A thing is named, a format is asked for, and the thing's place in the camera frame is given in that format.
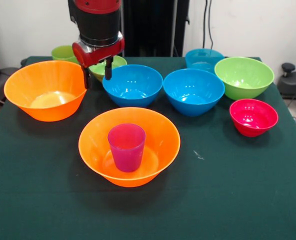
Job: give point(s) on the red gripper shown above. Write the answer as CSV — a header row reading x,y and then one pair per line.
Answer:
x,y
98,55

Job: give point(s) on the small green plastic bowl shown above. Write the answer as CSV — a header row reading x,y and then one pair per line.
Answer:
x,y
98,71

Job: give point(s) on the purple plastic cup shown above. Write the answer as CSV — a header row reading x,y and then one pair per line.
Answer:
x,y
126,150

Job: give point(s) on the small translucent blue bowl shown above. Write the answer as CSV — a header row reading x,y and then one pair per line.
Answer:
x,y
204,58

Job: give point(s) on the blue plastic bowl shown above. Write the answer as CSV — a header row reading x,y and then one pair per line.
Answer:
x,y
193,87
133,82

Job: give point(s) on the large green plastic bowl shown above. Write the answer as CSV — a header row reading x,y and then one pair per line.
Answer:
x,y
243,72

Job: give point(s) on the black stand base with knob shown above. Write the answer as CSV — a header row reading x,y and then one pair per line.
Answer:
x,y
295,82

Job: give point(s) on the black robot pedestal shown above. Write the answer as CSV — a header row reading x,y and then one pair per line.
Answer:
x,y
148,25

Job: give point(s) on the small pink plastic bowl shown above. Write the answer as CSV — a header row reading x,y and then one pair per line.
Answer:
x,y
253,115

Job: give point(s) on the green plastic cup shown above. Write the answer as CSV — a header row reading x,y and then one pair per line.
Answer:
x,y
61,53

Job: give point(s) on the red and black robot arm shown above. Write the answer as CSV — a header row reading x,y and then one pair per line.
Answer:
x,y
98,22

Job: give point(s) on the dark green table cloth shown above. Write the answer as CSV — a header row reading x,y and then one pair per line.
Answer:
x,y
223,200

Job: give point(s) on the large orange plastic bowl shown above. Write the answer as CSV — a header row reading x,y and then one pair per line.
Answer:
x,y
45,77
163,140

